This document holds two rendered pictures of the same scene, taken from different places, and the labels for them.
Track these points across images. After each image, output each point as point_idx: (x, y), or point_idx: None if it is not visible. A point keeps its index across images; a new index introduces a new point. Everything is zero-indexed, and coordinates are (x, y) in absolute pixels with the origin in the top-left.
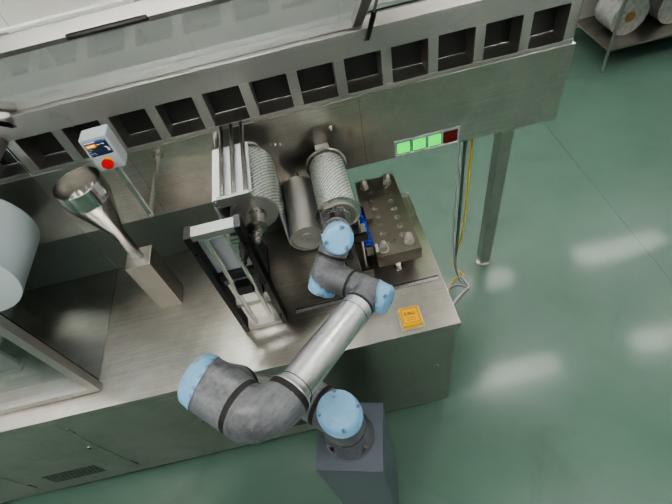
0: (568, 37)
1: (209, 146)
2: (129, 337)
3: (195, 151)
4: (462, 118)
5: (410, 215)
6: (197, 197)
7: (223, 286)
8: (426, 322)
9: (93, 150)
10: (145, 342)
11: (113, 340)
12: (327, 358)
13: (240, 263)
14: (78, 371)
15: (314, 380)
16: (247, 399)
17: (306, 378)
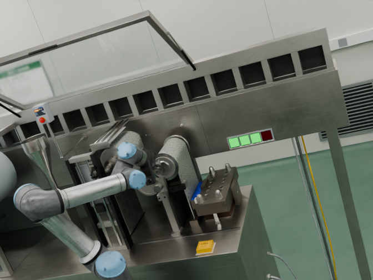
0: (330, 66)
1: None
2: (41, 253)
3: None
4: (272, 122)
5: (231, 186)
6: None
7: (88, 205)
8: (214, 251)
9: (37, 113)
10: (48, 255)
11: (32, 254)
12: (84, 189)
13: None
14: (1, 253)
15: (71, 195)
16: (34, 190)
17: (67, 192)
